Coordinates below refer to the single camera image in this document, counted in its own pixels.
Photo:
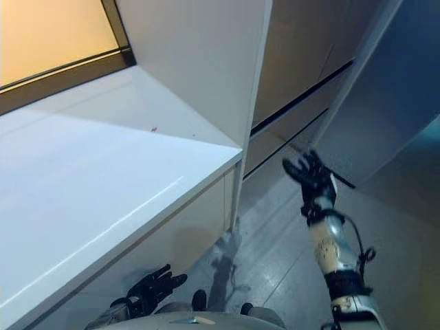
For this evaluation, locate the tall white cabinet panel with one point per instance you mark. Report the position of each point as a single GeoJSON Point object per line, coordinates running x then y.
{"type": "Point", "coordinates": [192, 68]}

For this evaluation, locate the dark framed window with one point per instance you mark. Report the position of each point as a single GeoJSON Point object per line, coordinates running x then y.
{"type": "Point", "coordinates": [51, 34]}

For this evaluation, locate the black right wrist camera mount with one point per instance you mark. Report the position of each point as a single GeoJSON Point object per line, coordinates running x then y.
{"type": "Point", "coordinates": [311, 209]}

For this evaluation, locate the steel fridge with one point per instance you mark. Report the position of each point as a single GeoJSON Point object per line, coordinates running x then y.
{"type": "Point", "coordinates": [302, 41]}

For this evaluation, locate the robot leg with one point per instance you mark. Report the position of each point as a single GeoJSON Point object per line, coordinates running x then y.
{"type": "Point", "coordinates": [198, 300]}
{"type": "Point", "coordinates": [246, 308]}

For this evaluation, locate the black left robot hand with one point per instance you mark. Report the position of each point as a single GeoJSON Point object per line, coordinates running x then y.
{"type": "Point", "coordinates": [154, 287]}

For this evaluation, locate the white counter cabinet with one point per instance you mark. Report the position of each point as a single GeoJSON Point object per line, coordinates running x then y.
{"type": "Point", "coordinates": [103, 189]}

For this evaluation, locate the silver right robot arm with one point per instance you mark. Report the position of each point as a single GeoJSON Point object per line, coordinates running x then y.
{"type": "Point", "coordinates": [330, 247]}

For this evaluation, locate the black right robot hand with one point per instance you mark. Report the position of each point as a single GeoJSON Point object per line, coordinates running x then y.
{"type": "Point", "coordinates": [311, 175]}

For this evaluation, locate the robot left leg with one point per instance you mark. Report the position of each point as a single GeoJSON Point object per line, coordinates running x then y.
{"type": "Point", "coordinates": [198, 300]}

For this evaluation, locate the robot right leg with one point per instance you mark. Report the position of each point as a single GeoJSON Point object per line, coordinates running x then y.
{"type": "Point", "coordinates": [246, 308]}

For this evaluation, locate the pull-out fridge drawer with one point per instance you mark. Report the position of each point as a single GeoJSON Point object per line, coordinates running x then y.
{"type": "Point", "coordinates": [292, 113]}

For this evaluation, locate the grey robot torso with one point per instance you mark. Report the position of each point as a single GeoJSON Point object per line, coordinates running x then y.
{"type": "Point", "coordinates": [206, 319]}

